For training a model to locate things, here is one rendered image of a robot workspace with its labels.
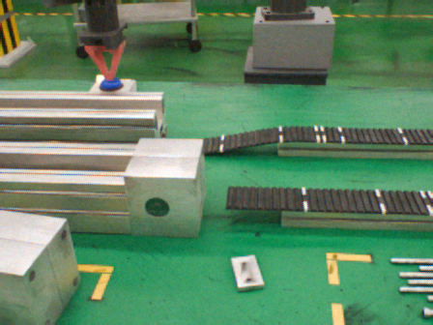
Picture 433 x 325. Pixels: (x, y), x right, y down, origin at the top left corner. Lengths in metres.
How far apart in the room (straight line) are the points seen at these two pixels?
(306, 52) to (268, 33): 0.10
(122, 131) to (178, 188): 0.23
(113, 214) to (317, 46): 0.71
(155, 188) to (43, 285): 0.18
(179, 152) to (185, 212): 0.08
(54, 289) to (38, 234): 0.06
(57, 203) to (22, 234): 0.13
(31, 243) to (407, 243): 0.46
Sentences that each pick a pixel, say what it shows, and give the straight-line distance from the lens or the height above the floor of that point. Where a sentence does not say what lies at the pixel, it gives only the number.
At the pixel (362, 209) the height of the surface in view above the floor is 0.81.
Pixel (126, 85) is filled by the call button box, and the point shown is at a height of 0.84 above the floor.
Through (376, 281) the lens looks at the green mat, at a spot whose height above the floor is 0.78.
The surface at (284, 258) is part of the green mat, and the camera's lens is 0.63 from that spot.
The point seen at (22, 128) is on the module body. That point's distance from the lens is 0.87.
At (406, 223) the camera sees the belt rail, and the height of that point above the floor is 0.79.
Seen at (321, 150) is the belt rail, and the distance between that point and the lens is 0.84.
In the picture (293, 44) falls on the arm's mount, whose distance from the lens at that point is 1.20.
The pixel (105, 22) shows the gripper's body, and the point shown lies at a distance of 0.92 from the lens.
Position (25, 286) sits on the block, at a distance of 0.52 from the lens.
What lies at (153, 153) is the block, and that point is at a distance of 0.66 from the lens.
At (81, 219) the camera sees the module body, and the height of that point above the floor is 0.80.
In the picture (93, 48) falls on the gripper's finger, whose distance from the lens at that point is 0.94.
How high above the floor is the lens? 1.20
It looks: 31 degrees down
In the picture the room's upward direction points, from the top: 2 degrees counter-clockwise
